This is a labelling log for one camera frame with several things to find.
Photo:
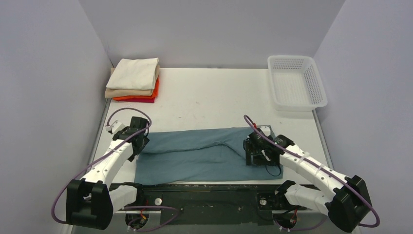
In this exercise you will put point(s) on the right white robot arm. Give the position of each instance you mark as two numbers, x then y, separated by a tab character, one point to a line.
344	200

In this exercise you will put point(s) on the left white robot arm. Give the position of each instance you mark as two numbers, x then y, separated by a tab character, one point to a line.
90	203

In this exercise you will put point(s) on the teal blue t-shirt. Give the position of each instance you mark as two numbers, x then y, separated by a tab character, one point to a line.
205	155

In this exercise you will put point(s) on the folded orange t-shirt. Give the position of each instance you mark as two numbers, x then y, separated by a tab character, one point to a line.
137	93

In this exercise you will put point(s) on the folded cream t-shirt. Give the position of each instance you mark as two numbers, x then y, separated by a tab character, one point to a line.
134	74

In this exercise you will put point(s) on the white plastic laundry basket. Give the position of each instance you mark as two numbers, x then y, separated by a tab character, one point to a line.
296	83

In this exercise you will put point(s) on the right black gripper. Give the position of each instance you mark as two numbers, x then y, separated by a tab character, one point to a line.
251	152

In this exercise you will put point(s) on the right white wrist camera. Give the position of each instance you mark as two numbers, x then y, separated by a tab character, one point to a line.
266	130

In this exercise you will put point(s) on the black metal base frame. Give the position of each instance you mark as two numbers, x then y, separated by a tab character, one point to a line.
215	204

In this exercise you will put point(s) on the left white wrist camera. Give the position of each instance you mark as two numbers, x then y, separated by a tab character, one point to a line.
114	127

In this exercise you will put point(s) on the folded beige t-shirt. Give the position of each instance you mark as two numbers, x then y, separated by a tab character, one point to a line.
109	93

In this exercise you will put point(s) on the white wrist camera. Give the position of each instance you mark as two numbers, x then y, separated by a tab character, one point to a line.
114	127
266	130

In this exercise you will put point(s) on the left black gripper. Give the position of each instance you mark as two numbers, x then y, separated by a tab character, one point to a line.
140	144

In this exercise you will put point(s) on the folded magenta t-shirt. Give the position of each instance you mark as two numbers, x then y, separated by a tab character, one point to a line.
140	100

